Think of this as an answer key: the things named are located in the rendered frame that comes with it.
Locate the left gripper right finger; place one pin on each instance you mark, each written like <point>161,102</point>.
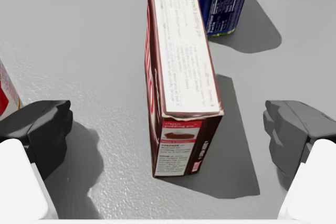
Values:
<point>291,134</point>

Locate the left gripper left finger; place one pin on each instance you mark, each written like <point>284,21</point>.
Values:
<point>31,140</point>

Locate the red and white can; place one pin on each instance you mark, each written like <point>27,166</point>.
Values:
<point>6,93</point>

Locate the brown and white carton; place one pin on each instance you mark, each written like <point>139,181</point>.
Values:
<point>181,82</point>

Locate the blue can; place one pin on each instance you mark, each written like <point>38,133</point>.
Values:
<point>223,1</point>

